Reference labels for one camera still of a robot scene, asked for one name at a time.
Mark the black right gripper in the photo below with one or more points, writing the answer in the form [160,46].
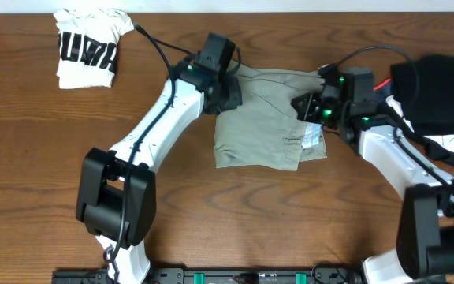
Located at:
[306,113]

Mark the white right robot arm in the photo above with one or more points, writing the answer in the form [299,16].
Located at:
[375,129]

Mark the black garment pile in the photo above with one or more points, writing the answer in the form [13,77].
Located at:
[423,94]

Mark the olive green shorts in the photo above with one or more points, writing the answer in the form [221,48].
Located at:
[264,130]

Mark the folded white Puma t-shirt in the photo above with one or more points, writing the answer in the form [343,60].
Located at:
[87,45]

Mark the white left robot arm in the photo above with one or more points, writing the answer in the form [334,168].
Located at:
[117,193]

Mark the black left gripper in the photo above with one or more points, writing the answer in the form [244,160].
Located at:
[230,97]

